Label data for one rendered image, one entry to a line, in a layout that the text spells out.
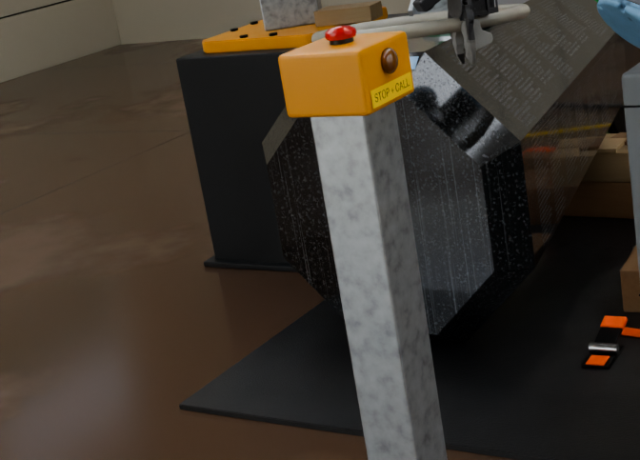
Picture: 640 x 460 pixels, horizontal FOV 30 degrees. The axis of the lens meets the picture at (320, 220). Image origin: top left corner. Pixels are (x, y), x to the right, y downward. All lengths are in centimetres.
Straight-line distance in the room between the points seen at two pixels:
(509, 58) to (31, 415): 160
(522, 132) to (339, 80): 158
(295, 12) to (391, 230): 257
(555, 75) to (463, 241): 60
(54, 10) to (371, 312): 906
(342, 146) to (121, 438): 174
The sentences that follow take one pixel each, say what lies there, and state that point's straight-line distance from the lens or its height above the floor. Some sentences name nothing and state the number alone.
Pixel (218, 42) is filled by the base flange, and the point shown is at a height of 78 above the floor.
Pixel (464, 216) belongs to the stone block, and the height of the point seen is 41.
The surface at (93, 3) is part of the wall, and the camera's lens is 1082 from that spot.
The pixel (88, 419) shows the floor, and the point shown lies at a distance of 325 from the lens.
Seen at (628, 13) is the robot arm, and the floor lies 98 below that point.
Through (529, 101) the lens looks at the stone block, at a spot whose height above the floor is 62.
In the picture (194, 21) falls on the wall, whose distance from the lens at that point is 1042.
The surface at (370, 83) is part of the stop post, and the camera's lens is 142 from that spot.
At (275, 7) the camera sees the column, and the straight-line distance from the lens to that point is 403.
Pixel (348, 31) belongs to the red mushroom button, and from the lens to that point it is 147.
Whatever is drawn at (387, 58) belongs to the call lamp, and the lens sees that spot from 144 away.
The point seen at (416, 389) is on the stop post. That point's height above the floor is 62.
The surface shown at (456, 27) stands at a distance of 249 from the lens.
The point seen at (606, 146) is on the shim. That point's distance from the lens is 403.
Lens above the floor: 130
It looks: 17 degrees down
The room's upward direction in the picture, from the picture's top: 10 degrees counter-clockwise
